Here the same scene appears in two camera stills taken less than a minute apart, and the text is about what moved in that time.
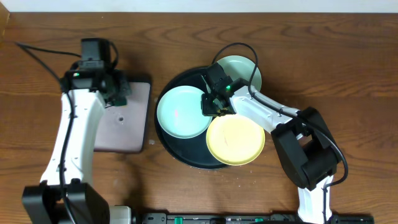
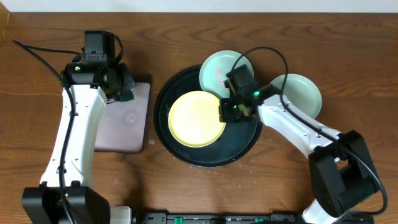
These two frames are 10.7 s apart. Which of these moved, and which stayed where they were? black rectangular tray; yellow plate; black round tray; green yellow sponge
Moved: green yellow sponge; yellow plate
Stayed: black rectangular tray; black round tray
